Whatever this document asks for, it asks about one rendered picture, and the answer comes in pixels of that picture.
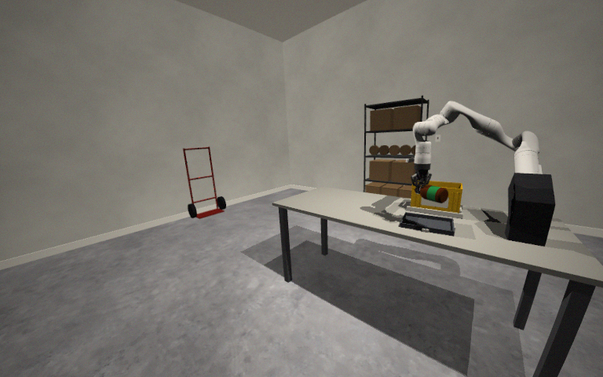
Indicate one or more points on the brown bottle with green base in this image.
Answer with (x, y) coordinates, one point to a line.
(434, 193)

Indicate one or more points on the yellow crate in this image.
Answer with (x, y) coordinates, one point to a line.
(452, 204)

